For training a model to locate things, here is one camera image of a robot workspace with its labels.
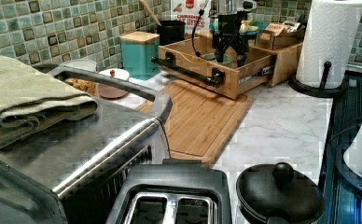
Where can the wooden spoon handle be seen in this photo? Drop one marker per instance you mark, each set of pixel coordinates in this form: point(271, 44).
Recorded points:
point(150, 12)

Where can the wooden drawer cabinet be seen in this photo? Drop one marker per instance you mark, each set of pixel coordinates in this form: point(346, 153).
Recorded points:
point(263, 66)

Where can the black paper towel stand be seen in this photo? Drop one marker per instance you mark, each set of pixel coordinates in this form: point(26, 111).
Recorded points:
point(321, 91)

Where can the teal plate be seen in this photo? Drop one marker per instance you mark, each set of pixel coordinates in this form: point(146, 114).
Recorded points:
point(249, 28)

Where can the black round lidded pot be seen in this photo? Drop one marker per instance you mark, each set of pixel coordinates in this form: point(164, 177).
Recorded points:
point(278, 194)

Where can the pink jar with white lid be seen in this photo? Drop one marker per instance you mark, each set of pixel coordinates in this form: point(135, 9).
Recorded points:
point(110, 90)

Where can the black two-slot toaster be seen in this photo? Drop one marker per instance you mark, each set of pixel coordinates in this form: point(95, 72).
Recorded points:
point(174, 192)

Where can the black drawer handle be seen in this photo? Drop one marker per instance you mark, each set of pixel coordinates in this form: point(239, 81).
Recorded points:
point(216, 80)

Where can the bamboo cutting board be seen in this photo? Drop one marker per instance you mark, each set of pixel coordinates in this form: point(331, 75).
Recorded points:
point(201, 122)

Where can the teal canister with wooden lid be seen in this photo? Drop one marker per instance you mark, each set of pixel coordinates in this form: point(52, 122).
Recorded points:
point(137, 49)

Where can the light green cup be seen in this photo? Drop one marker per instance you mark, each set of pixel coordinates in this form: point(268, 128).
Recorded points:
point(211, 58)

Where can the black utensil holder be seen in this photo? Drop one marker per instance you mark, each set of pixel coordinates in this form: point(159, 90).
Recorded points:
point(171, 32)

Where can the folded green towel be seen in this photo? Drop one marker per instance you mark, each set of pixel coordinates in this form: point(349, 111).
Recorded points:
point(31, 101)

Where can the stainless steel toaster oven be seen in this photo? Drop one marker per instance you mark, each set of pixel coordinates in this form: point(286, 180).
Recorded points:
point(72, 172)

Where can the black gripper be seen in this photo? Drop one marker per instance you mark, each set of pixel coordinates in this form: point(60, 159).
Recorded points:
point(228, 37)

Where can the cinnamon bites cereal box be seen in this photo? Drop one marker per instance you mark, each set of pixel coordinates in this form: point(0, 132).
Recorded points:
point(192, 13)

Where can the wooden tea bag box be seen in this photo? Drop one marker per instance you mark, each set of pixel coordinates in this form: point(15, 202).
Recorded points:
point(280, 35)

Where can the open wooden drawer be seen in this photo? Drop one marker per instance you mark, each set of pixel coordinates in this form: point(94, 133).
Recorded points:
point(183, 52)

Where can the white paper towel roll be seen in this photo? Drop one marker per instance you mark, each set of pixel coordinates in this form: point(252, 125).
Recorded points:
point(329, 37)

